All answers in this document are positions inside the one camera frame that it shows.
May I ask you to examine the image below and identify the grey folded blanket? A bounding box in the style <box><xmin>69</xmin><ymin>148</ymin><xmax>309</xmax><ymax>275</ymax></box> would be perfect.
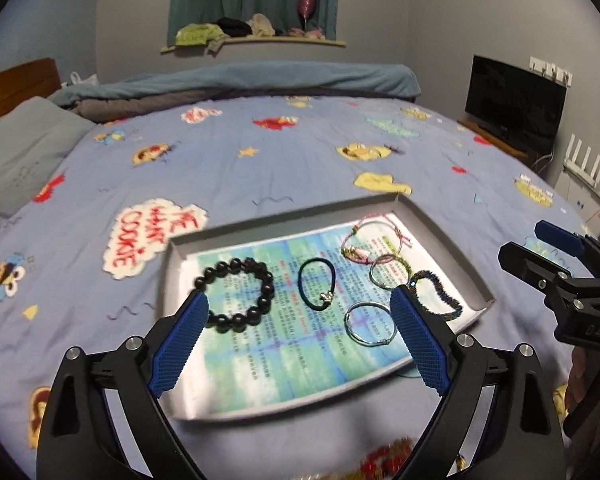
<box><xmin>69</xmin><ymin>89</ymin><xmax>261</xmax><ymax>124</ymax></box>

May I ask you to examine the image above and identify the green pink cord bracelet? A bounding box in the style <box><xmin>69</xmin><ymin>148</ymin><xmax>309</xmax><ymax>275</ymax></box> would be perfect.
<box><xmin>368</xmin><ymin>252</ymin><xmax>414</xmax><ymax>291</ymax></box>

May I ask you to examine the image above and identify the wooden window sill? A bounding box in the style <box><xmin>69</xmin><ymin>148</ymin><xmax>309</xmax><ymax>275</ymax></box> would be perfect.
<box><xmin>160</xmin><ymin>36</ymin><xmax>347</xmax><ymax>55</ymax></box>

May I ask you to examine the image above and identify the pink balloon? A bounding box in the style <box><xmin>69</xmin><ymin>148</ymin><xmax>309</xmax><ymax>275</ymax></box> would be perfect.
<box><xmin>297</xmin><ymin>0</ymin><xmax>317</xmax><ymax>32</ymax></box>

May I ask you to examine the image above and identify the grey blue pillow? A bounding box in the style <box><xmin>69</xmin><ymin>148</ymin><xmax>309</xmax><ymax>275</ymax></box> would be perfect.
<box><xmin>0</xmin><ymin>96</ymin><xmax>95</xmax><ymax>227</ymax></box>

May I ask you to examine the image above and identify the wooden tv stand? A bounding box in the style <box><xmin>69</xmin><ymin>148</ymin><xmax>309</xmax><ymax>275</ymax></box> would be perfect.
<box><xmin>458</xmin><ymin>119</ymin><xmax>538</xmax><ymax>167</ymax></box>

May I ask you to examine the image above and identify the black television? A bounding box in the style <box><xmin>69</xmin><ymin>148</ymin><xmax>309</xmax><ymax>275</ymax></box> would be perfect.
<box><xmin>465</xmin><ymin>55</ymin><xmax>567</xmax><ymax>155</ymax></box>

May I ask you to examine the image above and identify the pink cloth on sill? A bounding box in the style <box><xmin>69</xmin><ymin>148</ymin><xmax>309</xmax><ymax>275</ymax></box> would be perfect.
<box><xmin>287</xmin><ymin>27</ymin><xmax>326</xmax><ymax>41</ymax></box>

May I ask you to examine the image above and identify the white plastic bag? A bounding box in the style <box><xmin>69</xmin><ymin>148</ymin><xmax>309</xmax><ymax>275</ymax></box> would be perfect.
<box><xmin>70</xmin><ymin>72</ymin><xmax>99</xmax><ymax>86</ymax></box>

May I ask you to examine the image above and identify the teal rolled blanket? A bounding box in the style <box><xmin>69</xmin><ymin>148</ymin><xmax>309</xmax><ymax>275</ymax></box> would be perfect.
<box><xmin>50</xmin><ymin>61</ymin><xmax>422</xmax><ymax>107</ymax></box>

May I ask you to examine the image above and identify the black hair tie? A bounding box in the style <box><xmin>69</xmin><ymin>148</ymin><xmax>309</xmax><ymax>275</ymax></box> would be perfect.
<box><xmin>298</xmin><ymin>257</ymin><xmax>337</xmax><ymax>312</ymax></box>

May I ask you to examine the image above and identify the wooden headboard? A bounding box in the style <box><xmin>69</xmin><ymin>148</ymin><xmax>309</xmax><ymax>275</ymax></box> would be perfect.
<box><xmin>0</xmin><ymin>58</ymin><xmax>61</xmax><ymax>118</ymax></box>

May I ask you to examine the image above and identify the grey shallow tray box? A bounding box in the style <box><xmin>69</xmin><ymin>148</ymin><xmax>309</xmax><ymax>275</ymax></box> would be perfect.
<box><xmin>156</xmin><ymin>192</ymin><xmax>496</xmax><ymax>422</ymax></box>

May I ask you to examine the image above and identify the beige cloth on sill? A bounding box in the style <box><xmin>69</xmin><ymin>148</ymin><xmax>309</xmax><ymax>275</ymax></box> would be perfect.
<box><xmin>247</xmin><ymin>13</ymin><xmax>276</xmax><ymax>38</ymax></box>

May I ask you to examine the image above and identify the silver bangle ring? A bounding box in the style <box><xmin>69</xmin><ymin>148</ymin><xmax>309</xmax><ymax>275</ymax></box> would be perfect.
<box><xmin>343</xmin><ymin>301</ymin><xmax>398</xmax><ymax>347</ymax></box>

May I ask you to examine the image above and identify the dark blue bead bracelet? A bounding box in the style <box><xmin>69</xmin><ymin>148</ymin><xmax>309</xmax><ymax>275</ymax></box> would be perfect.
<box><xmin>408</xmin><ymin>268</ymin><xmax>464</xmax><ymax>322</ymax></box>

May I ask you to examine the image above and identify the black cloth on sill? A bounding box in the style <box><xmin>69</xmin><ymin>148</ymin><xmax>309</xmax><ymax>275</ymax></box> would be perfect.
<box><xmin>215</xmin><ymin>16</ymin><xmax>252</xmax><ymax>38</ymax></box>

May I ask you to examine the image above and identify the person's hand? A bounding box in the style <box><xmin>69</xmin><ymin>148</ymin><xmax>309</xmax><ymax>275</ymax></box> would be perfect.
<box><xmin>561</xmin><ymin>346</ymin><xmax>600</xmax><ymax>416</ymax></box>

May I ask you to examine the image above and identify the blue cartoon bed sheet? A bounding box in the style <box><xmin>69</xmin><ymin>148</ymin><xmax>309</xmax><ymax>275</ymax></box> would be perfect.
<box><xmin>0</xmin><ymin>96</ymin><xmax>581</xmax><ymax>476</ymax></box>

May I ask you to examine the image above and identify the white wifi router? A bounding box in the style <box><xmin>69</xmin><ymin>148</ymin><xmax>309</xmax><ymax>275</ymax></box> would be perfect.
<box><xmin>562</xmin><ymin>134</ymin><xmax>600</xmax><ymax>188</ymax></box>

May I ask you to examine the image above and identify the green cloth on sill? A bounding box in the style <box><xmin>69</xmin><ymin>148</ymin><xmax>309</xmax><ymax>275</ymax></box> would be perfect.
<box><xmin>174</xmin><ymin>23</ymin><xmax>225</xmax><ymax>48</ymax></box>

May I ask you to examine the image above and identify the red bead gold necklace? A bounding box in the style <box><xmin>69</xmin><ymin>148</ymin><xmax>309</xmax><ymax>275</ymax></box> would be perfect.
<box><xmin>324</xmin><ymin>435</ymin><xmax>466</xmax><ymax>480</ymax></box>

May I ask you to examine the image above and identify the white wall socket strip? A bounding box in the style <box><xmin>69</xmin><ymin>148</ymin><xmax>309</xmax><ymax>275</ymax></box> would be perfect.
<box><xmin>529</xmin><ymin>56</ymin><xmax>573</xmax><ymax>88</ymax></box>

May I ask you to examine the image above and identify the blue green printed paper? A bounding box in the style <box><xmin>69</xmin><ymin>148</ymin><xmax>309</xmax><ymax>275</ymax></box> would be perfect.
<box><xmin>176</xmin><ymin>211</ymin><xmax>474</xmax><ymax>413</ymax></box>

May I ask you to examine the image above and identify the black bead bracelet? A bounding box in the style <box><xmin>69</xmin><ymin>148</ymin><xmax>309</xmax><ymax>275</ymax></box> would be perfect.
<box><xmin>194</xmin><ymin>257</ymin><xmax>276</xmax><ymax>334</ymax></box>

